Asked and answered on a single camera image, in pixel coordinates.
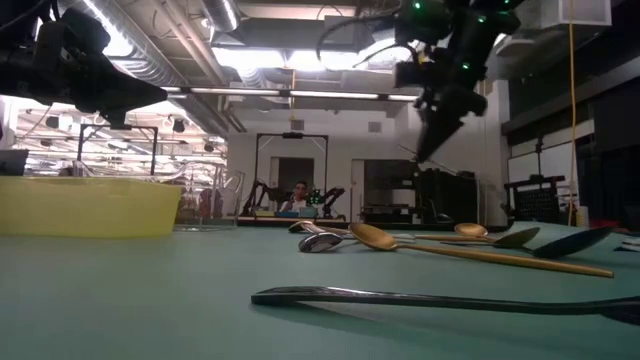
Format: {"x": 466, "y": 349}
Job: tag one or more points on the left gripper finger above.
{"x": 145, "y": 95}

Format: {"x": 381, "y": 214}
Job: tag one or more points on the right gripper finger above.
{"x": 435, "y": 132}

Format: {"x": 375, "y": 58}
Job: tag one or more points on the black spoon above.
{"x": 400, "y": 299}
{"x": 572, "y": 242}

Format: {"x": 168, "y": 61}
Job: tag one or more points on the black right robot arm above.
{"x": 480, "y": 30}

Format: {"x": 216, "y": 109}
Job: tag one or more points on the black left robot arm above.
{"x": 25, "y": 75}

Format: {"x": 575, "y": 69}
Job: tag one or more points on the dark shelf unit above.
{"x": 390, "y": 175}

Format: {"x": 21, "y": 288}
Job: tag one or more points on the black cabinet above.
{"x": 450, "y": 197}

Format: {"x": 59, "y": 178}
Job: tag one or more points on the dark monitor screen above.
{"x": 12, "y": 162}

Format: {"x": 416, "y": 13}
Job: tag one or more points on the long fluorescent light strip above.
{"x": 325, "y": 93}

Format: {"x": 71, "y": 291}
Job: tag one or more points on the clear plastic bin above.
{"x": 210, "y": 200}

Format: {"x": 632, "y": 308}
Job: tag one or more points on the black perforated cart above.
{"x": 537, "y": 202}

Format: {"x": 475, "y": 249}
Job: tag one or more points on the yellow plastic bin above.
{"x": 85, "y": 210}

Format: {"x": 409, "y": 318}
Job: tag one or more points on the white air conditioning unit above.
{"x": 575, "y": 12}

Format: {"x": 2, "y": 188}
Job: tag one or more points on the person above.
{"x": 299, "y": 202}

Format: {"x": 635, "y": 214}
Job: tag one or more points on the neighbour station table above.
{"x": 280, "y": 219}

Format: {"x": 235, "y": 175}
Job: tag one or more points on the green table mat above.
{"x": 150, "y": 300}

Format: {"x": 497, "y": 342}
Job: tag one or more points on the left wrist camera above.
{"x": 118, "y": 121}

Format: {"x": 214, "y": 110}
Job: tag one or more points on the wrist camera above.
{"x": 118, "y": 121}
{"x": 412, "y": 75}

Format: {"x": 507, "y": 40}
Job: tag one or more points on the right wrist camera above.
{"x": 412, "y": 75}

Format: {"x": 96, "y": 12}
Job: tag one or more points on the black metal gantry frame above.
{"x": 292, "y": 135}
{"x": 154, "y": 150}

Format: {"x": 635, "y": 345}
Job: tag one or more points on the white wall board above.
{"x": 522, "y": 167}

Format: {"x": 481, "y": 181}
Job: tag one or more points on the round silver air duct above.
{"x": 222, "y": 15}

